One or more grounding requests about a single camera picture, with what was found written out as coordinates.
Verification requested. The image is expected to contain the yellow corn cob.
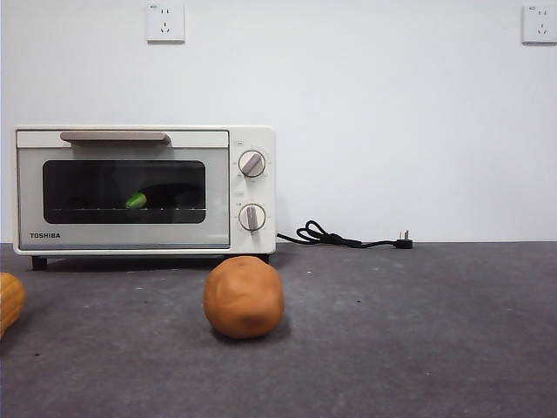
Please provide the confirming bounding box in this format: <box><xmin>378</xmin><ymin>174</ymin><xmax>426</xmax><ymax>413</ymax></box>
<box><xmin>0</xmin><ymin>272</ymin><xmax>27</xmax><ymax>338</ymax></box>

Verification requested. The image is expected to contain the purple eggplant with green stem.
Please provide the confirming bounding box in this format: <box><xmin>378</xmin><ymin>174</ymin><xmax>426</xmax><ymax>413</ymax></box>
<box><xmin>125</xmin><ymin>183</ymin><xmax>196</xmax><ymax>210</ymax></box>

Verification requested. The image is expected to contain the glass oven door with handle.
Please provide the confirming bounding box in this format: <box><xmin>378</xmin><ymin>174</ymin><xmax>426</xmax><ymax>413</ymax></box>
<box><xmin>16</xmin><ymin>129</ymin><xmax>232</xmax><ymax>252</ymax></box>

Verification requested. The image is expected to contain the beige oven knob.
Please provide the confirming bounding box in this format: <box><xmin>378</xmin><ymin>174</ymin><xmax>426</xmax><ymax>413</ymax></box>
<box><xmin>238</xmin><ymin>149</ymin><xmax>268</xmax><ymax>179</ymax></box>
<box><xmin>238</xmin><ymin>203</ymin><xmax>267</xmax><ymax>233</ymax></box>

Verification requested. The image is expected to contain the metal wire oven rack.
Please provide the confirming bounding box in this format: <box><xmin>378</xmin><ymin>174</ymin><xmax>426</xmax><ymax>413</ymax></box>
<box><xmin>45</xmin><ymin>204</ymin><xmax>209</xmax><ymax>215</ymax></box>

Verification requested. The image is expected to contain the brown potato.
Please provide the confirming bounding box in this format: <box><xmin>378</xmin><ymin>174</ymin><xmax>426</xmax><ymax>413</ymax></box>
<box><xmin>203</xmin><ymin>255</ymin><xmax>285</xmax><ymax>340</ymax></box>

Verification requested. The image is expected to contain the white Toshiba toaster oven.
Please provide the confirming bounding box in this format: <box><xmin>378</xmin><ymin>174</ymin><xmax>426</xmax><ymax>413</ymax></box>
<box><xmin>12</xmin><ymin>125</ymin><xmax>278</xmax><ymax>272</ymax></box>

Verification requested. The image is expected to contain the black power cord with plug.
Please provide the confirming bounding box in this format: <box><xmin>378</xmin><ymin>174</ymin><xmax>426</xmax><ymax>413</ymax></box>
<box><xmin>276</xmin><ymin>219</ymin><xmax>414</xmax><ymax>251</ymax></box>

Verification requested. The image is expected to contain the white wall socket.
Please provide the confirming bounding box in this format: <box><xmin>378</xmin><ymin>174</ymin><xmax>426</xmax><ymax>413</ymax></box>
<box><xmin>521</xmin><ymin>3</ymin><xmax>557</xmax><ymax>44</ymax></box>
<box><xmin>145</xmin><ymin>1</ymin><xmax>185</xmax><ymax>44</ymax></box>

